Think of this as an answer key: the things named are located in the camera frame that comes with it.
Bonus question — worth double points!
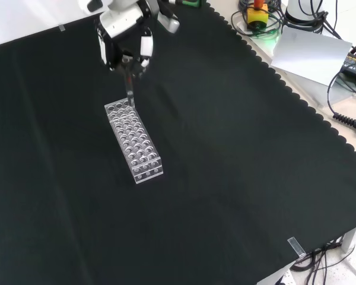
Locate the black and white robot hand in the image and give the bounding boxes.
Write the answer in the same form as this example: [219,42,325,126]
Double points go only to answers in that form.
[78,0,154,75]

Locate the clear glass test tube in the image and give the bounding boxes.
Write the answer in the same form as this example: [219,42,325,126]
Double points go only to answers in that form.
[123,61,136,109]

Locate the clear plastic test tube rack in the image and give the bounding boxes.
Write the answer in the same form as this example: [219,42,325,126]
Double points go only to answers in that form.
[104,99,164,185]

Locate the yellow stop button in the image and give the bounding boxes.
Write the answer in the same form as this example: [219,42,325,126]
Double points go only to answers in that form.
[246,0,269,30]

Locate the black bench cloth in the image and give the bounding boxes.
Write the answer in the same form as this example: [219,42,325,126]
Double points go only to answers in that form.
[0,0,356,285]

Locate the white cylindrical base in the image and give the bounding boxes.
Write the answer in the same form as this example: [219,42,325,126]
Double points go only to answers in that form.
[284,0,327,30]

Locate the pale board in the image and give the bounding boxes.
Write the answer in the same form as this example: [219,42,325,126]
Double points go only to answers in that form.
[269,28,353,87]

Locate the clear tape strip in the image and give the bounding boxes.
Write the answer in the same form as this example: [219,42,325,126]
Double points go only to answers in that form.
[287,236,307,259]

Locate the white table leg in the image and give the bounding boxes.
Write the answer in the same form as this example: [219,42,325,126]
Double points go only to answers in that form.
[340,224,356,255]

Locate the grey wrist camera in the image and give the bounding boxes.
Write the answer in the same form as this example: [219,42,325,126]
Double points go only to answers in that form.
[155,5,181,34]

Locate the black cable loop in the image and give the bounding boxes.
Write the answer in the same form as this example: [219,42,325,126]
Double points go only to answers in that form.
[326,71,356,118]

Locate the black ribbed cable connector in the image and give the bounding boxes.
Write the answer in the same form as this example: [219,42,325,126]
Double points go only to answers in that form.
[332,112,356,139]

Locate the black floor cables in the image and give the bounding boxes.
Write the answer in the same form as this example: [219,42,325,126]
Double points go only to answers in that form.
[289,227,356,285]

